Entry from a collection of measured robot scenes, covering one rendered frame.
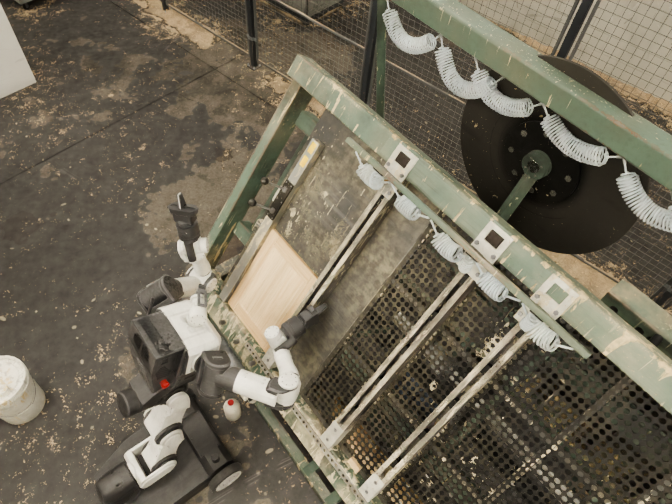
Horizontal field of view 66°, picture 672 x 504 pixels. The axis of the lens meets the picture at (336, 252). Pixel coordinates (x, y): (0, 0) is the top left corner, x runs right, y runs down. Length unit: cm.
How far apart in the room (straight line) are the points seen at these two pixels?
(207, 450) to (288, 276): 120
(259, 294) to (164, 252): 165
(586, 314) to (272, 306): 137
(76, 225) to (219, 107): 172
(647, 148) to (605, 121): 15
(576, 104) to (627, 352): 79
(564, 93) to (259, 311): 159
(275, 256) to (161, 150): 255
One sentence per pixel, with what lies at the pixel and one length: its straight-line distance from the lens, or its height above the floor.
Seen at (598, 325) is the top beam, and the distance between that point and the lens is 173.
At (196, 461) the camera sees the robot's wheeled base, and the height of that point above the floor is 17.
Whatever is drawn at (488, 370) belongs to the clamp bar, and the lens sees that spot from 188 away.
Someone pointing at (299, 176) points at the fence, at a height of 154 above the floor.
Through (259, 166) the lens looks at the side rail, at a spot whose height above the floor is 143.
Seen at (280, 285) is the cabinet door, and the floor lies 114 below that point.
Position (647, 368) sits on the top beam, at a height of 188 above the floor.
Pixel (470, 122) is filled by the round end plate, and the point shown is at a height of 180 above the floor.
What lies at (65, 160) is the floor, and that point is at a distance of 492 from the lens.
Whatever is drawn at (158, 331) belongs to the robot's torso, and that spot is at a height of 140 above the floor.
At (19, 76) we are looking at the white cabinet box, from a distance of 576.
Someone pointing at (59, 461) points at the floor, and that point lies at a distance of 354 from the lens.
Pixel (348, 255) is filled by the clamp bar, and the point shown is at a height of 149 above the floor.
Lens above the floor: 318
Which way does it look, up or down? 54 degrees down
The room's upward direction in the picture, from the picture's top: 7 degrees clockwise
